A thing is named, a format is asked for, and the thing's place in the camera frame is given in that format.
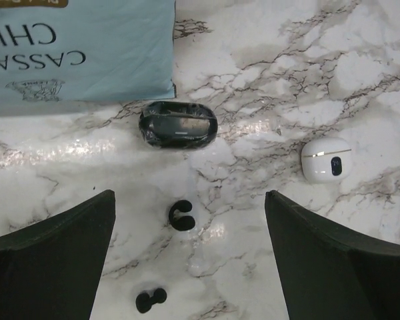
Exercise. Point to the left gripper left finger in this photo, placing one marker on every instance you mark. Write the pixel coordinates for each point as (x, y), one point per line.
(52, 269)

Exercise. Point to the black earbud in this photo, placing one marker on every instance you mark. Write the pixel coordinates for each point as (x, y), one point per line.
(178, 216)
(145, 300)

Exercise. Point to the white earbud charging case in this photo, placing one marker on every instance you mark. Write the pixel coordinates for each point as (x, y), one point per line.
(326, 160)

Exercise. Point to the cassava chips bag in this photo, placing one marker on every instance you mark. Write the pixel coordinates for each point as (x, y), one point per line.
(52, 52)

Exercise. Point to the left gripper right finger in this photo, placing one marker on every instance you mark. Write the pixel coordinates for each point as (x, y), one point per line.
(329, 271)

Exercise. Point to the black marbled charging case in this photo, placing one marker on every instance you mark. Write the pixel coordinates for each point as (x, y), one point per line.
(178, 125)

